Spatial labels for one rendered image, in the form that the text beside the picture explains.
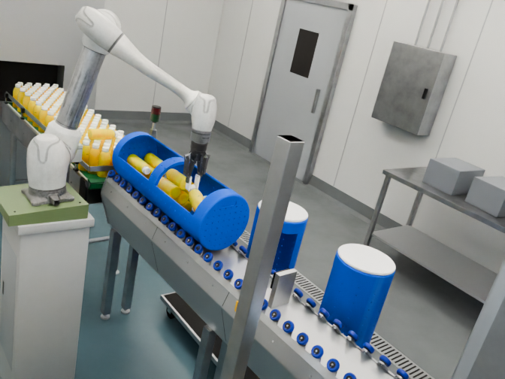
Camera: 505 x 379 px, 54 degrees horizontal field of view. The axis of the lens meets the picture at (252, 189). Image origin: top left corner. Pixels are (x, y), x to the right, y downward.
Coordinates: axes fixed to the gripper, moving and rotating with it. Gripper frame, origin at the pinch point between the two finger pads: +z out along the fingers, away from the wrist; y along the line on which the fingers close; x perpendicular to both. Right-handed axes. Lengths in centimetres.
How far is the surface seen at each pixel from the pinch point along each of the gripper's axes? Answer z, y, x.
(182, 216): 12.5, -8.7, -8.6
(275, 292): 20, 0, -64
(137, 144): 3, 6, 64
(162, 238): 31.7, -7.0, 7.1
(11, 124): 38, -17, 214
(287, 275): 14, 5, -65
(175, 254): 33.5, -7.6, -6.2
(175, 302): 105, 35, 44
